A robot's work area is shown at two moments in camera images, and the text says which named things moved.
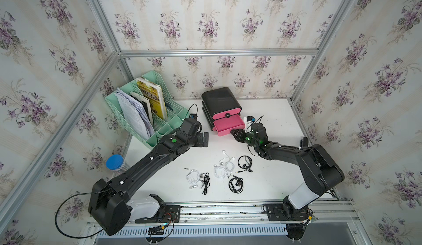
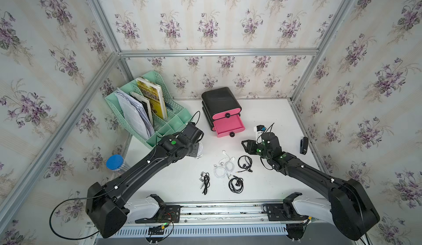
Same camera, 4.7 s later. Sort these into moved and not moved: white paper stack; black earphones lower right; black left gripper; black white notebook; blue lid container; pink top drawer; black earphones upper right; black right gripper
Moved: black right gripper; black left gripper
Not moved: black earphones lower right; black earphones upper right; blue lid container; black white notebook; white paper stack; pink top drawer
